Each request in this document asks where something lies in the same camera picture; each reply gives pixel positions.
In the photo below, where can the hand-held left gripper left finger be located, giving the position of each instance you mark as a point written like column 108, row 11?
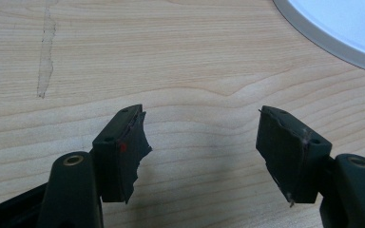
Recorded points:
column 114, row 158

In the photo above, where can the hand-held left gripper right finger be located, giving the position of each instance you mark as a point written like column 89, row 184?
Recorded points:
column 294, row 158

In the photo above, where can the clear tape strip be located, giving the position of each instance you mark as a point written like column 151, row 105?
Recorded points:
column 46, row 47

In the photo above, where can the white round plate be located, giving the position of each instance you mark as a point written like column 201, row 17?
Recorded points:
column 342, row 28

